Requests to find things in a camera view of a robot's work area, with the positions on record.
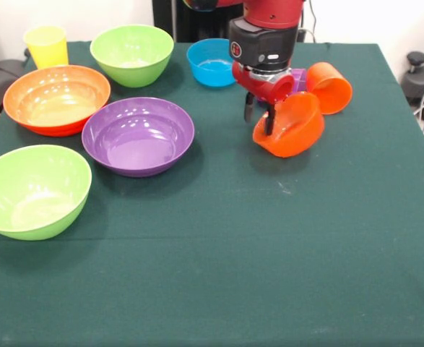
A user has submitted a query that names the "orange plastic cup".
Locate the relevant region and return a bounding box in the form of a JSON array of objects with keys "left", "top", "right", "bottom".
[{"left": 306, "top": 61, "right": 353, "bottom": 116}]

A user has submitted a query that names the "grey cable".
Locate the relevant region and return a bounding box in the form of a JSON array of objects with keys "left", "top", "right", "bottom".
[{"left": 298, "top": 27, "right": 317, "bottom": 43}]

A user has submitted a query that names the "dark green tablecloth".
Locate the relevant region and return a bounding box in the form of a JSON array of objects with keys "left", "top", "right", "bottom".
[{"left": 0, "top": 40, "right": 424, "bottom": 347}]

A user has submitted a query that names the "wide orange plastic bowl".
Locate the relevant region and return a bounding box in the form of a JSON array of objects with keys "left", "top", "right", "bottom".
[{"left": 2, "top": 64, "right": 111, "bottom": 137}]

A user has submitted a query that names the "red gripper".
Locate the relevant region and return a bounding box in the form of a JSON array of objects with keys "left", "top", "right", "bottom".
[{"left": 231, "top": 60, "right": 295, "bottom": 137}]

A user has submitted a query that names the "yellow plastic cup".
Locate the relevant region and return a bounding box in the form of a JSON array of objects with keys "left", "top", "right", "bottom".
[{"left": 22, "top": 25, "right": 69, "bottom": 70}]

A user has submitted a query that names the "lime green plastic bowl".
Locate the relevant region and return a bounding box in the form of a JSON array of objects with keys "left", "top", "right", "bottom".
[
  {"left": 0, "top": 144, "right": 92, "bottom": 241},
  {"left": 90, "top": 24, "right": 175, "bottom": 88}
]

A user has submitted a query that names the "blue plastic bowl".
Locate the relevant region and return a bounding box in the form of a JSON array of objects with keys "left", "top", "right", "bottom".
[{"left": 186, "top": 38, "right": 238, "bottom": 87}]

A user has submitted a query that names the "black office chair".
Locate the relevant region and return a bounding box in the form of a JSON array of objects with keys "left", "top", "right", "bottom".
[{"left": 0, "top": 27, "right": 28, "bottom": 116}]

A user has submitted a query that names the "black stand with knob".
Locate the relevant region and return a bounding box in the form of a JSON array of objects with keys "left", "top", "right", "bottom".
[{"left": 401, "top": 51, "right": 424, "bottom": 106}]

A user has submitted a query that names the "purple plastic bowl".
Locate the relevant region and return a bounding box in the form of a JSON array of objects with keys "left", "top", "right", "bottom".
[{"left": 81, "top": 96, "right": 196, "bottom": 178}]

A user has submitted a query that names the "purple plastic cup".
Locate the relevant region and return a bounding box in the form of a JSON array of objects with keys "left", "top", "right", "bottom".
[{"left": 256, "top": 67, "right": 308, "bottom": 108}]

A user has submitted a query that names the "small orange plastic bowl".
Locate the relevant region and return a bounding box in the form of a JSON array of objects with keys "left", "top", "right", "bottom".
[{"left": 252, "top": 90, "right": 325, "bottom": 159}]

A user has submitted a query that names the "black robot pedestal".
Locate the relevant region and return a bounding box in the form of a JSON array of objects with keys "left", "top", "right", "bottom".
[{"left": 152, "top": 0, "right": 248, "bottom": 43}]

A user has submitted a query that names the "black hanging cable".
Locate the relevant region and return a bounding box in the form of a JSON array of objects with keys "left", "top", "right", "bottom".
[{"left": 307, "top": 0, "right": 320, "bottom": 30}]

